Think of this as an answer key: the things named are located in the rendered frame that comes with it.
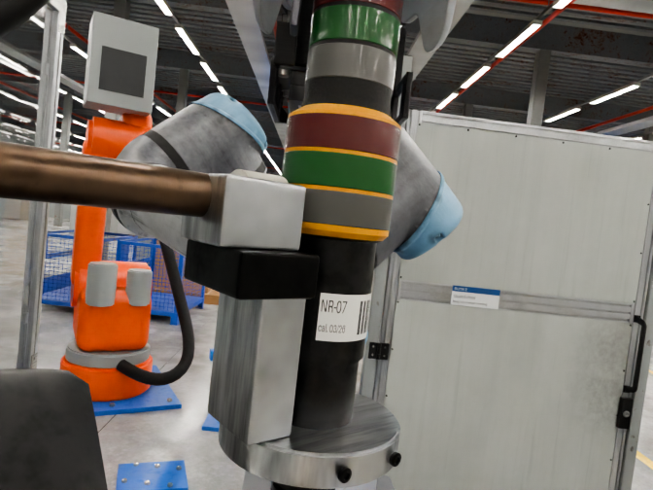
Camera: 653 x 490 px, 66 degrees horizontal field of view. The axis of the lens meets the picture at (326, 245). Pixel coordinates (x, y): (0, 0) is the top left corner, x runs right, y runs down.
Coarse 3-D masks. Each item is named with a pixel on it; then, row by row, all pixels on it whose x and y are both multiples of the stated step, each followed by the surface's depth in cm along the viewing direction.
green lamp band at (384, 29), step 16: (320, 16) 18; (336, 16) 17; (352, 16) 17; (368, 16) 17; (384, 16) 18; (320, 32) 18; (336, 32) 17; (352, 32) 17; (368, 32) 17; (384, 32) 18
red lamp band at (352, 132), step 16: (288, 128) 18; (304, 128) 18; (320, 128) 17; (336, 128) 17; (352, 128) 17; (368, 128) 17; (384, 128) 18; (288, 144) 18; (304, 144) 18; (320, 144) 17; (336, 144) 17; (352, 144) 17; (368, 144) 17; (384, 144) 18
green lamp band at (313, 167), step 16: (288, 160) 18; (304, 160) 17; (320, 160) 17; (336, 160) 17; (352, 160) 17; (368, 160) 17; (384, 160) 18; (288, 176) 18; (304, 176) 17; (320, 176) 17; (336, 176) 17; (352, 176) 17; (368, 176) 17; (384, 176) 18; (384, 192) 18
